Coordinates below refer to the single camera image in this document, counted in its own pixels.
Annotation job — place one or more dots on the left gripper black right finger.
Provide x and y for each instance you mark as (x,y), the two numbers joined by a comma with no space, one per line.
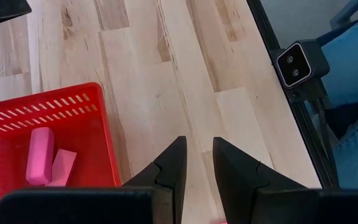
(241,180)

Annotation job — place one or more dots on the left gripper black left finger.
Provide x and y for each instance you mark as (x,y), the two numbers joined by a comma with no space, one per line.
(169,177)

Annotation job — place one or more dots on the red slotted plastic basket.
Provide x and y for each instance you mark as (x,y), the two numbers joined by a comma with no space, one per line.
(82,130)

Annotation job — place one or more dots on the black table-level camera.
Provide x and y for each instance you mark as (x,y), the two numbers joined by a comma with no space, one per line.
(294,63)

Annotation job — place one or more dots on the person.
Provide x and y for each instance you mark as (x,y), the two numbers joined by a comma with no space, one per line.
(353,62)

